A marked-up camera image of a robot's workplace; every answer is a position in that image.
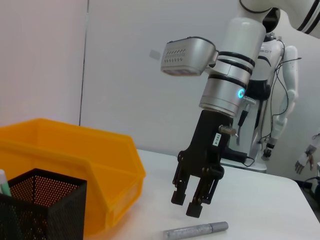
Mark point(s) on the white humanoid robot black head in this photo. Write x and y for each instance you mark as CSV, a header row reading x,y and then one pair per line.
x,y
290,75

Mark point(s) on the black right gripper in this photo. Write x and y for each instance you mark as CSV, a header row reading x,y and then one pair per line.
x,y
207,150

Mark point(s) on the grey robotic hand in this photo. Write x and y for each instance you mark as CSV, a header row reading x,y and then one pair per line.
x,y
303,160

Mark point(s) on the black power adapter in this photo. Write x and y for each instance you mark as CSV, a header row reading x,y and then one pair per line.
x,y
235,155

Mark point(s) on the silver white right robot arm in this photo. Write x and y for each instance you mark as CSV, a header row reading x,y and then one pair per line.
x,y
232,75

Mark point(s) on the grey pen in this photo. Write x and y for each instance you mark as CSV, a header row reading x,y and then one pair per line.
x,y
195,229

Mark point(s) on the black mesh pen holder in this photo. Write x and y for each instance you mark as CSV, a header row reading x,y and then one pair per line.
x,y
45,212

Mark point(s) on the yellow plastic bin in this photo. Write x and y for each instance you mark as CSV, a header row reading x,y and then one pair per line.
x,y
75,150

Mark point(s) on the green utility knife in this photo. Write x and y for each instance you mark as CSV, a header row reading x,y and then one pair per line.
x,y
5,187

